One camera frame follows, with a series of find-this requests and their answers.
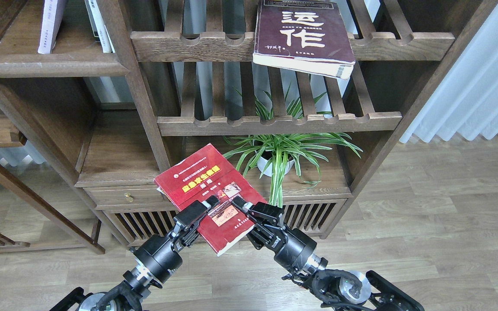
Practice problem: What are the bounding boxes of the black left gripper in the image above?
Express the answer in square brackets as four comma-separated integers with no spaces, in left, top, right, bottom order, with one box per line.
[133,195,219,286]

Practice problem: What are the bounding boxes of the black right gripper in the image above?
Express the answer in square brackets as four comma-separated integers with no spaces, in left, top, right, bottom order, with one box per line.
[231,196,319,273]

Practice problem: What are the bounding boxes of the red paperback book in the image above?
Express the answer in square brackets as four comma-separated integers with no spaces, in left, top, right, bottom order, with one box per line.
[154,143,266,256]

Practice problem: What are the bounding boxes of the white lavender paperback book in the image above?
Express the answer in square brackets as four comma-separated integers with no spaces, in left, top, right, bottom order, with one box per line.
[38,0,67,54]

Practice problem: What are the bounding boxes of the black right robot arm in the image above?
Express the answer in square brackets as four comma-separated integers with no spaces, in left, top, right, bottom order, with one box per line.
[233,196,423,311]

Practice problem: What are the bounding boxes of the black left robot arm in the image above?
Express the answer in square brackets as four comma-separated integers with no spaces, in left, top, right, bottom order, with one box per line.
[51,196,219,311]

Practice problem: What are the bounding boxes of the white upright books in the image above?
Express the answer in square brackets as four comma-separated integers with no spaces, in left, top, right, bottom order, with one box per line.
[85,0,115,53]

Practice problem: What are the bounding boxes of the white plant pot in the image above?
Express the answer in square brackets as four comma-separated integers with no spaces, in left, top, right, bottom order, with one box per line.
[257,152,295,177]

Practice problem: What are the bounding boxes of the brass drawer knob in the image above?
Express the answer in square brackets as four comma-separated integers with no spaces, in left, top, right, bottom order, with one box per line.
[124,193,134,203]

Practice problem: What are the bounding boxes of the green spider plant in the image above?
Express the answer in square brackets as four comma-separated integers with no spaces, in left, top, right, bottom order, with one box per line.
[223,82,362,208]

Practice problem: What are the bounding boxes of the dark wooden bookshelf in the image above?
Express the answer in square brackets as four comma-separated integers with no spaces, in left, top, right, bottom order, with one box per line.
[0,0,498,246]

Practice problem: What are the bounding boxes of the dark red thick book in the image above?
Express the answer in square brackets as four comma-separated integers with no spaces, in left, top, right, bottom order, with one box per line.
[253,0,356,79]

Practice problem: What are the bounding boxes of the white pleated curtain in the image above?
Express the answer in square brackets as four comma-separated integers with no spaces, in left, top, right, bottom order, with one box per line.
[400,4,498,143]

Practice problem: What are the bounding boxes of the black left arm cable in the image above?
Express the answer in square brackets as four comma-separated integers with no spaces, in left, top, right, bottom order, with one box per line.
[96,281,146,311]

